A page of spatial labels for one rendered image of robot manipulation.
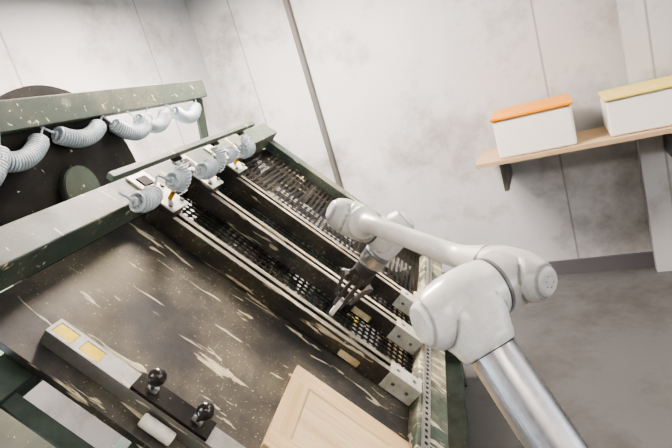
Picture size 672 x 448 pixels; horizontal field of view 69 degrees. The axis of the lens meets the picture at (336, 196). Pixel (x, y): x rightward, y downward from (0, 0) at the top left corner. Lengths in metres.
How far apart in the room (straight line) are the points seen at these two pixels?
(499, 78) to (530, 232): 1.27
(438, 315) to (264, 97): 3.81
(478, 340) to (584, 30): 3.20
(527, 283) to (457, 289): 0.15
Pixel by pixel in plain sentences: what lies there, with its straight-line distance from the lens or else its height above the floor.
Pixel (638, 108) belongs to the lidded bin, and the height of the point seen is 1.31.
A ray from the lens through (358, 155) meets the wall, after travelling 4.34.
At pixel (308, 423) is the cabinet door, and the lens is 1.42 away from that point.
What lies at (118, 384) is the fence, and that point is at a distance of 1.22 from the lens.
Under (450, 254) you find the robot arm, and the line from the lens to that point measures 1.29.
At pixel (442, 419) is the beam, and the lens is 1.77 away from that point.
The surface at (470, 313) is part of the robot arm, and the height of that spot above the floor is 1.46.
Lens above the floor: 1.95
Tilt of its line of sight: 12 degrees down
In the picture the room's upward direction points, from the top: 16 degrees counter-clockwise
